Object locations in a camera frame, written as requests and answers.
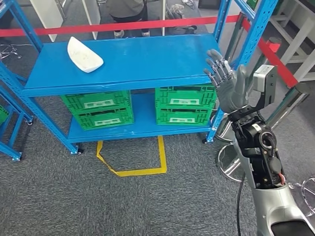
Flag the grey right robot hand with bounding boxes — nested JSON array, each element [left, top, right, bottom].
[[203, 49, 249, 114]]

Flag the blue metal shelf rack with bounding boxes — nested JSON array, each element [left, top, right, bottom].
[[0, 0, 279, 155]]

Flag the white plastic cover part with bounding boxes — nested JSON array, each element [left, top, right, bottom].
[[67, 36, 104, 74]]

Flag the red barrier belt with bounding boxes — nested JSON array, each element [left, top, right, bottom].
[[0, 14, 239, 38], [241, 18, 298, 89]]

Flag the black microwave oven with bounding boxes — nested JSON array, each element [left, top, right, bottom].
[[198, 0, 224, 10]]

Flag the grey bag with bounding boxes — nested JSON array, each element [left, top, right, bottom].
[[165, 3, 198, 35]]

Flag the person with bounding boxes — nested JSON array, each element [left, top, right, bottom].
[[106, 0, 151, 39]]

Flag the small blue metal rack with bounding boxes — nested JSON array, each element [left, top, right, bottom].
[[0, 83, 34, 162]]

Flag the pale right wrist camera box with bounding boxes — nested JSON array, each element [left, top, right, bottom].
[[252, 64, 278, 110]]

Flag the white table frame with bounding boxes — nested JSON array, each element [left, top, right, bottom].
[[270, 0, 315, 82]]

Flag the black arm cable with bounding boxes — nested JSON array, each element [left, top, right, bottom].
[[236, 173, 247, 236]]

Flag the metal chair frame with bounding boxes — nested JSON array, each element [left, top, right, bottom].
[[53, 0, 68, 20]]

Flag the white floor cable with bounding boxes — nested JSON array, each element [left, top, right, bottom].
[[0, 42, 34, 61]]

